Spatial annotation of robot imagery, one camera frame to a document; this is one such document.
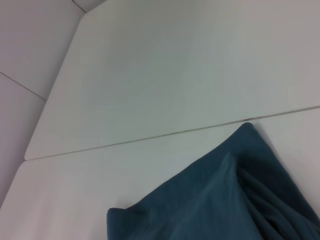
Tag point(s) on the teal blue t-shirt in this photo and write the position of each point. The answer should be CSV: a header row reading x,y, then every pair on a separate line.
x,y
225,195

